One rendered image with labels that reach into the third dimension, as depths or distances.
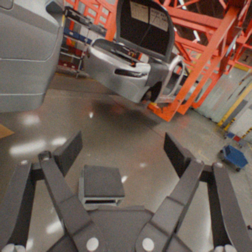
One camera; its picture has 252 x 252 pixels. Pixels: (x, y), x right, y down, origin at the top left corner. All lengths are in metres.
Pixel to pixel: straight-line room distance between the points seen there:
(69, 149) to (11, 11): 1.01
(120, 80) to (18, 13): 1.78
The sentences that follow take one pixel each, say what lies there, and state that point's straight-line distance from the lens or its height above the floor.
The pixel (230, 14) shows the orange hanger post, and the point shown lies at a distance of 3.64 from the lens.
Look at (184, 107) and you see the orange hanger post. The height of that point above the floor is 0.77.
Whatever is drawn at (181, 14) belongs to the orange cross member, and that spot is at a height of 2.66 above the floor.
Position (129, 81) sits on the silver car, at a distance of 2.54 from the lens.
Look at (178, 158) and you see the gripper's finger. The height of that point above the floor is 1.36.
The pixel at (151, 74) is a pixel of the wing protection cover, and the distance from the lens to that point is 2.68.
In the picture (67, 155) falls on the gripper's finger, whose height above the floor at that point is 1.31.
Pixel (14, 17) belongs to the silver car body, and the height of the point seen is 1.37.
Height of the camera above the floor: 1.43
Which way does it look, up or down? 25 degrees down
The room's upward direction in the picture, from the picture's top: 26 degrees clockwise
